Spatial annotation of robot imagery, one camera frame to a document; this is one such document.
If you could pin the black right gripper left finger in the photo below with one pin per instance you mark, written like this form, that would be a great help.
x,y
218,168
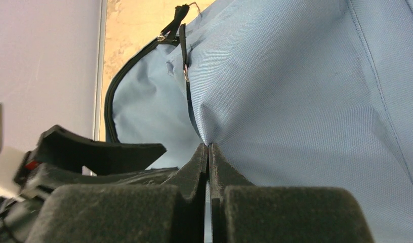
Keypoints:
x,y
170,212

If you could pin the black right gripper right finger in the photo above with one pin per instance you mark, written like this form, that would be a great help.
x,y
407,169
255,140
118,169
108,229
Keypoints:
x,y
243,212

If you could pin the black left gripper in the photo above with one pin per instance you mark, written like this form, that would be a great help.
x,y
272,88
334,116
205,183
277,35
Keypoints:
x,y
68,152

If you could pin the blue student backpack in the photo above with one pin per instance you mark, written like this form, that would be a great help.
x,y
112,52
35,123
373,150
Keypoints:
x,y
294,93

